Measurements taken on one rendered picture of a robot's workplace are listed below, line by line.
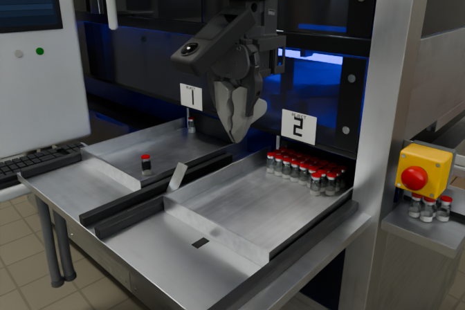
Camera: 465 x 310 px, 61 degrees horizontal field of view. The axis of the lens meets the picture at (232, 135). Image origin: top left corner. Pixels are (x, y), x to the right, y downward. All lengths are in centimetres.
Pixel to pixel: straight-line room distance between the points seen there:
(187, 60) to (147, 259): 36
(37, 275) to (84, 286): 26
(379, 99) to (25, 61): 101
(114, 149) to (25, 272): 125
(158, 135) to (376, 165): 65
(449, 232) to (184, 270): 48
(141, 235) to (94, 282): 133
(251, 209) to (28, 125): 82
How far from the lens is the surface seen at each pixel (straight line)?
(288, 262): 66
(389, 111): 74
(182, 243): 72
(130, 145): 113
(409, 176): 72
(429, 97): 90
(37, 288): 213
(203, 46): 48
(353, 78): 76
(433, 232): 82
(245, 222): 76
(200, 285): 64
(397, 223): 82
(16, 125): 137
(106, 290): 201
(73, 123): 143
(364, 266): 90
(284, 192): 87
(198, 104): 104
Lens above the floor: 130
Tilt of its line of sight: 21 degrees down
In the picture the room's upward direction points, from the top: straight up
